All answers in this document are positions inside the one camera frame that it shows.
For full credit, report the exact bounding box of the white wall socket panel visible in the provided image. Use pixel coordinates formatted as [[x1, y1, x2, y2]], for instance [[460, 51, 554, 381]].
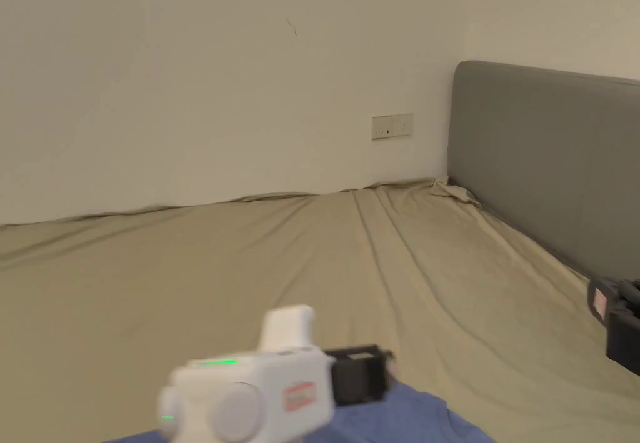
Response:
[[371, 112, 415, 141]]

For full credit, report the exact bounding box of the dark blue shirt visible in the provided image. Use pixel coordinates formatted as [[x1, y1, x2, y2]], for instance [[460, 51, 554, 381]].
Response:
[[107, 377, 490, 443]]

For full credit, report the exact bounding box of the bed with beige sheet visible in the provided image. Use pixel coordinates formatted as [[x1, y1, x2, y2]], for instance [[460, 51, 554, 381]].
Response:
[[0, 177, 640, 443]]

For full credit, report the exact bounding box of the grey padded headboard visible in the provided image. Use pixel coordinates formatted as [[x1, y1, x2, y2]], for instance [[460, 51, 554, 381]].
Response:
[[446, 60, 640, 291]]

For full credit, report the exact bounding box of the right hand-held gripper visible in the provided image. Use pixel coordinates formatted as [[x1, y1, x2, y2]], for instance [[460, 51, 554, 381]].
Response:
[[587, 277, 640, 365]]

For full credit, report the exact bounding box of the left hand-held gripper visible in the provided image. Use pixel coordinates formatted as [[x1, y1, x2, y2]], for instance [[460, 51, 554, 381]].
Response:
[[157, 305, 397, 443]]

